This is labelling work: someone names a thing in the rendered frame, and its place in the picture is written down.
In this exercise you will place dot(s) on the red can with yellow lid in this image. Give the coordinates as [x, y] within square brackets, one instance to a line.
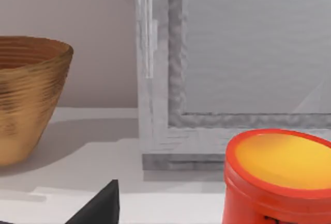
[276, 177]

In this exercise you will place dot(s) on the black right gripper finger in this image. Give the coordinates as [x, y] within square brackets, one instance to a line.
[104, 203]

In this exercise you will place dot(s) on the brown woven basket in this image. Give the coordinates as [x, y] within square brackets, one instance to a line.
[26, 99]

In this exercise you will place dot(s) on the grey cabinet door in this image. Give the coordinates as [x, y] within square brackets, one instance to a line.
[256, 48]

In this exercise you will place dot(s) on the grey cabinet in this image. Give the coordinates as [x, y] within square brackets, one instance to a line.
[152, 131]

